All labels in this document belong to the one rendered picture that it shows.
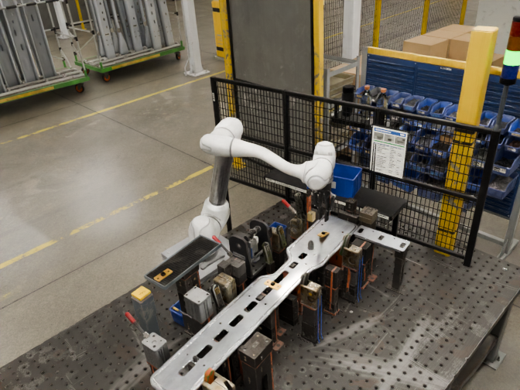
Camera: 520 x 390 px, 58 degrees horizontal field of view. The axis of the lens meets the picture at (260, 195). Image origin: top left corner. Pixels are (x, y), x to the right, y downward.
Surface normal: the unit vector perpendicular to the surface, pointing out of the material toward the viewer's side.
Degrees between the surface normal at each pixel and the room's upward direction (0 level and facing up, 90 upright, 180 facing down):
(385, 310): 0
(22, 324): 0
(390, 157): 90
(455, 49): 90
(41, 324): 0
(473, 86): 94
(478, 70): 90
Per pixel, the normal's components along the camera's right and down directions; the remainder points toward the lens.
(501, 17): -0.71, 0.40
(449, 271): -0.06, -0.85
